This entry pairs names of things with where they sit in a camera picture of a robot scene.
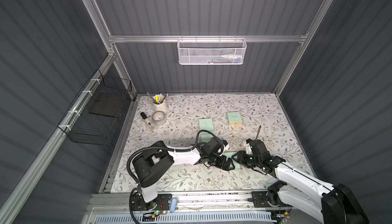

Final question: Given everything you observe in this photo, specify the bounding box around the mint jewelry box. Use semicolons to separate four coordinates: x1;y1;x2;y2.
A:
200;132;214;143
226;111;243;126
199;118;214;132
223;152;241;171

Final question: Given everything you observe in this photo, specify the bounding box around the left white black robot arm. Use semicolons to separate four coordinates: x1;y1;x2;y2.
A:
126;133;235;204

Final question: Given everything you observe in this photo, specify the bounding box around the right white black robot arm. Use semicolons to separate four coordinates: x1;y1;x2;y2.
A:
232;139;370;224

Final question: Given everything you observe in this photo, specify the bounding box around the floral table mat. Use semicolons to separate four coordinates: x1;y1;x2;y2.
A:
111;94;313;193

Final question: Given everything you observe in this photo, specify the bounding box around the white perforated front panel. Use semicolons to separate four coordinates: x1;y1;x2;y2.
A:
93;211;273;224

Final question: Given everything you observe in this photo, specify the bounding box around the clear tape roll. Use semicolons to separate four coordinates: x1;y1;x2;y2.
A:
151;111;167;126

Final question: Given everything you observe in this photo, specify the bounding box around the white pen holder cup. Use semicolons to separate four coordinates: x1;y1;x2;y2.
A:
147;93;168;114

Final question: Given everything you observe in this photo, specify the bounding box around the black marker pen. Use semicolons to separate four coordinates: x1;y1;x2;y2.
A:
140;112;155;132

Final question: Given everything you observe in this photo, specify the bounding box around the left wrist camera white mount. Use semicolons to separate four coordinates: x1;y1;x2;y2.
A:
219;140;230;154

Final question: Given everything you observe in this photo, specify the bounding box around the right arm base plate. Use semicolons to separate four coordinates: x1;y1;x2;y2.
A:
247;190;292;209

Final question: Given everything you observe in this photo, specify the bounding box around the blue cylinder on rail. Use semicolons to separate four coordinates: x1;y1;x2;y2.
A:
169;197;178;213

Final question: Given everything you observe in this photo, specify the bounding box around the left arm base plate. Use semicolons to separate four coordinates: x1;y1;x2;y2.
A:
130;193;173;211

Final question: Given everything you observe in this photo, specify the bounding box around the white wire wall basket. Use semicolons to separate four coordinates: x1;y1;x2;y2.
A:
177;37;247;65

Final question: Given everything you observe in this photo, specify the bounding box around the black wire side basket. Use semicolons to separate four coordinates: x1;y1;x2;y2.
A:
58;73;133;146

